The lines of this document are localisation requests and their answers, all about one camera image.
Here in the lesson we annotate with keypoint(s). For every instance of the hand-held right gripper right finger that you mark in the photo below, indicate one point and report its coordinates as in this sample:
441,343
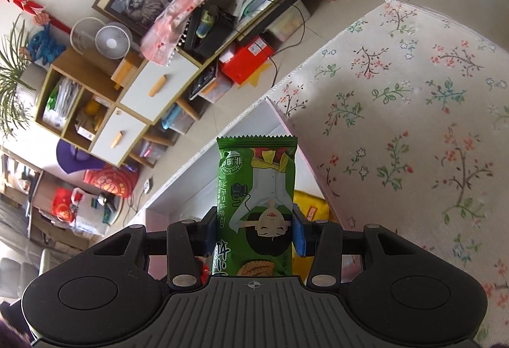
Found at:
300,230

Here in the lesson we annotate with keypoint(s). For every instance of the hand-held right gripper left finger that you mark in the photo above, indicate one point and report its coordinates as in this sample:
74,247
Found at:
210,232

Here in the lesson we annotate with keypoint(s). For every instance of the green snack packet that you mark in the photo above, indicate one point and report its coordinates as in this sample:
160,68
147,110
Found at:
254,181

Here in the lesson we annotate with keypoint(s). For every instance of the pink cardboard box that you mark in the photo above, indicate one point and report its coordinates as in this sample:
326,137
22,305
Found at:
238,125

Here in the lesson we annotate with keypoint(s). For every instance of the yellow snack packet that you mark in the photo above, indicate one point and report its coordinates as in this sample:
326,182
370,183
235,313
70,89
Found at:
314,204

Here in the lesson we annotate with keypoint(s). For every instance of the white round plug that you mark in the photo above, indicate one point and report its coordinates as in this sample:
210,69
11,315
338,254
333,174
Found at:
148,185

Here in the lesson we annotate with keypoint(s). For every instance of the red printed gift bag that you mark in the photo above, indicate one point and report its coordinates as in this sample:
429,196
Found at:
111,183

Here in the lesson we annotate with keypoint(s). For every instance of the clear storage bin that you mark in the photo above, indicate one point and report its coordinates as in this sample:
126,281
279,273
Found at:
216,91
286,25
179,119

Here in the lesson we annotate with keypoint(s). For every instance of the white plastic bag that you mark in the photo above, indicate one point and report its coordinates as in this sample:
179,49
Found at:
91,216

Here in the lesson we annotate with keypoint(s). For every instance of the white cabinet drawer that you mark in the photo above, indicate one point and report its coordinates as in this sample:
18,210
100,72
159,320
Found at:
111,133
175,81

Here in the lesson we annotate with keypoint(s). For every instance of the black tablet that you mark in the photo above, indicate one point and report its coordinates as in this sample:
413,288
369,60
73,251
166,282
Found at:
202,79

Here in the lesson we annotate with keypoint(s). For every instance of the purple hat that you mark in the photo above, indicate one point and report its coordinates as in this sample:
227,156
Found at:
71,157

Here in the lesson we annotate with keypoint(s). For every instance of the yellow paper sheet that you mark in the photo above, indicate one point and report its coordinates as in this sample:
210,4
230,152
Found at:
262,75

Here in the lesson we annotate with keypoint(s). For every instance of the floral tablecloth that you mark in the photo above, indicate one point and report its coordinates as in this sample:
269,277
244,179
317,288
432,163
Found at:
417,113

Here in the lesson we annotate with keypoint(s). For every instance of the red cardboard box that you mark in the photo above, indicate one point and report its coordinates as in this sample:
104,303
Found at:
242,61

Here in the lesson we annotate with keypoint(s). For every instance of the tan cardboard box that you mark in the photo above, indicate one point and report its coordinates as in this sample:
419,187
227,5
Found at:
124,73

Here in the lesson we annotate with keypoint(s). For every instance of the black case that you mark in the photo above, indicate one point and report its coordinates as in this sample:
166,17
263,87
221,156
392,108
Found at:
214,41

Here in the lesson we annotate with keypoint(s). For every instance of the metal storage rack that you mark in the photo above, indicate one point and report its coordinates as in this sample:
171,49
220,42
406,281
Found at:
24,188

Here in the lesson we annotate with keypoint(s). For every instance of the grey cushioned seat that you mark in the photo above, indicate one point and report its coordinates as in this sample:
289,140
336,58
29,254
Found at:
16,268

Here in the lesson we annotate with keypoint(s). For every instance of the white bags in cabinet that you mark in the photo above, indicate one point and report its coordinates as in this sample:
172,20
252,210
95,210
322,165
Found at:
61,101

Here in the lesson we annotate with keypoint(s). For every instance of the wooden cabinet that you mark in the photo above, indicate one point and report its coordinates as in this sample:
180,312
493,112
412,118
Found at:
91,71

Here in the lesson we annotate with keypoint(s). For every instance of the pink floral cloth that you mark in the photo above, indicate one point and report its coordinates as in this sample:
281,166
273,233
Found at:
167,25

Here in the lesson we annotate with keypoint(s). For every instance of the white desk fan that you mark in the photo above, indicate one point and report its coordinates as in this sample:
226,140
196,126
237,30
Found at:
113,41

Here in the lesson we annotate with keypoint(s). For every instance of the dark fuzzy clothing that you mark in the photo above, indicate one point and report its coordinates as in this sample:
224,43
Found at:
10,336

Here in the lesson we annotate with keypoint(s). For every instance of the white round fan guard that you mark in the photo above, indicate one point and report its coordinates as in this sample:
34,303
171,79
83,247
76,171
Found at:
81,33

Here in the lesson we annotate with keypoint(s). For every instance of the blue plush toy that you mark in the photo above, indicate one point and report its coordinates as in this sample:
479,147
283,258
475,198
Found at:
41,43

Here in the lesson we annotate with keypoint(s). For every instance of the potted green plant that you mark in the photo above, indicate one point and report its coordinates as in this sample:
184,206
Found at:
12,73

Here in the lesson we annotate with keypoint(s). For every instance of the red paper decoration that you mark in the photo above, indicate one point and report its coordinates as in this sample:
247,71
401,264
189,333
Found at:
24,1

